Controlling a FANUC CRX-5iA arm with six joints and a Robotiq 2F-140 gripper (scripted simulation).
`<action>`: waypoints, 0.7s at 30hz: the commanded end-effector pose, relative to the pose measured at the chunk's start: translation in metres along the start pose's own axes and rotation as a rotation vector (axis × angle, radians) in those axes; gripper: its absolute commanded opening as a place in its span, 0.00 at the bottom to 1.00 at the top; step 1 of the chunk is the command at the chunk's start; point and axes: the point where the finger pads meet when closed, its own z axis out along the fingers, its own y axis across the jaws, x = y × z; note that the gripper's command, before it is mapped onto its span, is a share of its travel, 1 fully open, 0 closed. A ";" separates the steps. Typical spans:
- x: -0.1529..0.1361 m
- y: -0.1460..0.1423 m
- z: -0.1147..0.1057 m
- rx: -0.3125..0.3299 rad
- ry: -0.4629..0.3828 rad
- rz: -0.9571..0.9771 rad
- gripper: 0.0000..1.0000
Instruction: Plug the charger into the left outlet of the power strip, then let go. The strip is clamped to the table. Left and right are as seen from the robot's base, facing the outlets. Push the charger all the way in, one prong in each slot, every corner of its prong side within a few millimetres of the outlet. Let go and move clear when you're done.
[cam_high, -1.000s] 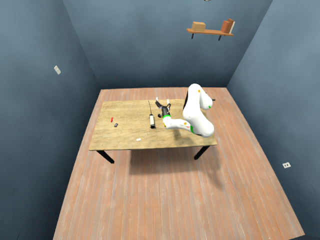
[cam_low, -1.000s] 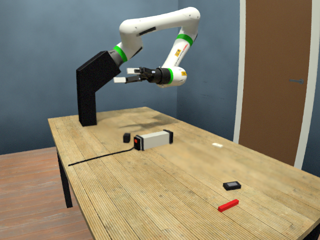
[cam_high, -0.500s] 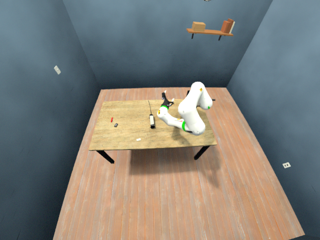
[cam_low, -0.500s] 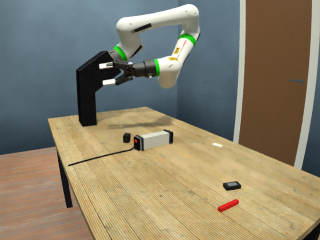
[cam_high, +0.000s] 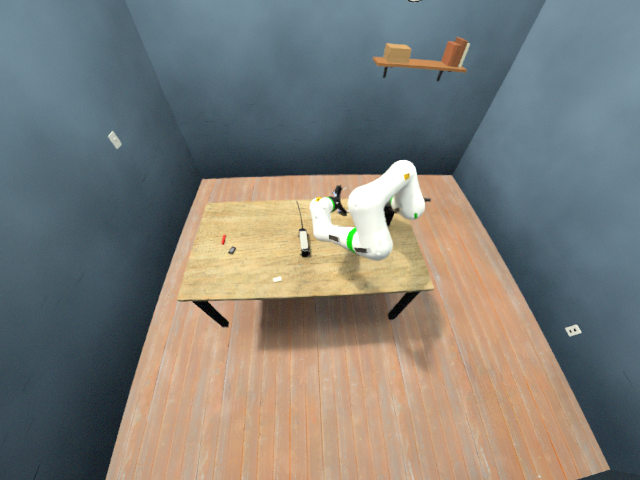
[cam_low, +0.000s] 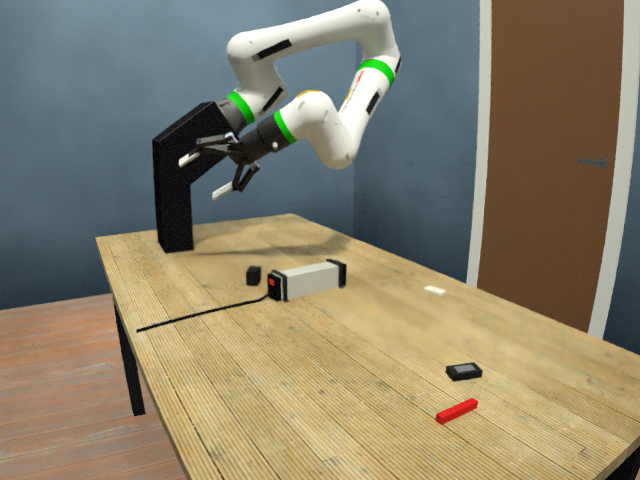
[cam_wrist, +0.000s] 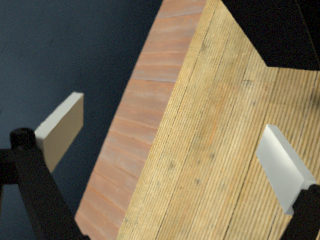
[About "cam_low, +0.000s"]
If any black charger with two yellow prongs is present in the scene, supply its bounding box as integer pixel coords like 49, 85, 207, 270
246, 265, 262, 286

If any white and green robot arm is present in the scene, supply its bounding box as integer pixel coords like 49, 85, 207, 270
215, 0, 402, 169

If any red rectangular bar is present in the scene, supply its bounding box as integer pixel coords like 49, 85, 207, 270
436, 398, 478, 425

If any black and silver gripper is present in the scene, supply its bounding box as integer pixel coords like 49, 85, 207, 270
179, 128, 271, 201

